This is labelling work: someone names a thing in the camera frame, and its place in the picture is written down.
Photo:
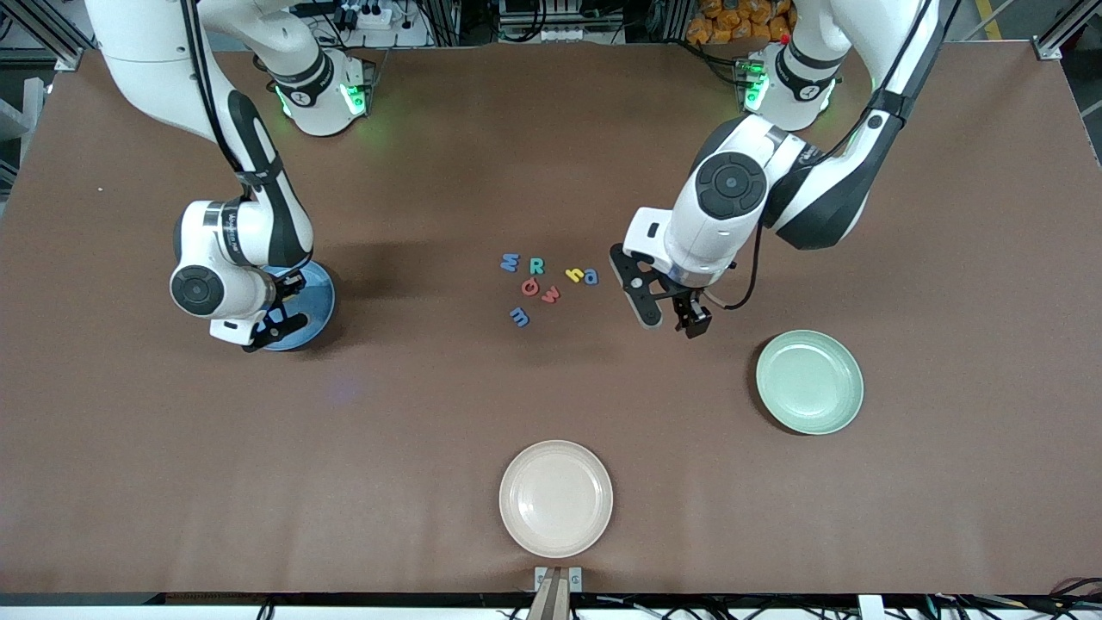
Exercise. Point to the blue uppercase foam letter M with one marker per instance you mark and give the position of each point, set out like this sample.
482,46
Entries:
510,263

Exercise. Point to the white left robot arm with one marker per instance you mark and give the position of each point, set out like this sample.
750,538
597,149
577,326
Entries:
715,241

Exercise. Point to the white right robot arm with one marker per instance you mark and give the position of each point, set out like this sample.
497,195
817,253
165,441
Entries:
155,52

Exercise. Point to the blue plate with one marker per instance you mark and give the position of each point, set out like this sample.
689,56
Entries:
320,301

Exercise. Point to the red lowercase foam letter w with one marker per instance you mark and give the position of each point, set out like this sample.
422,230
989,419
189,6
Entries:
550,295

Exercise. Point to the red uppercase foam letter Q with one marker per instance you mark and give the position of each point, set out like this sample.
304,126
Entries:
523,287

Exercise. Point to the blue lowercase foam letter m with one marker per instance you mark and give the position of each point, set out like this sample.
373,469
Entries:
519,318

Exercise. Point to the green plate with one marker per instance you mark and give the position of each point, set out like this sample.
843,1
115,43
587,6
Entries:
809,381

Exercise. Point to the beige plate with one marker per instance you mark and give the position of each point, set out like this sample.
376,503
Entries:
555,499

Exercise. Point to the brown table cover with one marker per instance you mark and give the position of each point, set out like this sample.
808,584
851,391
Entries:
172,474

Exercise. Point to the orange snack bag pile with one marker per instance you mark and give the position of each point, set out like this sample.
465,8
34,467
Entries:
732,21

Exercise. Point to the white power strip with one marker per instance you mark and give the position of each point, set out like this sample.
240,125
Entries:
370,15

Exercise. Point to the white box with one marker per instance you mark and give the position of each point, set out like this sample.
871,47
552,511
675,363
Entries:
870,608

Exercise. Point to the dark frame post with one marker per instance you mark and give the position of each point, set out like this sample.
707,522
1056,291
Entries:
671,19

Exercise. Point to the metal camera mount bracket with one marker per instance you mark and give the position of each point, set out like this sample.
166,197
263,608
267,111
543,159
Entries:
575,575

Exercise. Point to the grey side frame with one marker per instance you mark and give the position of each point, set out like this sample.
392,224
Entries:
13,129

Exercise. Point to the tan camera support post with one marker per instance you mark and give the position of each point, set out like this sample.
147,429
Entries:
551,603

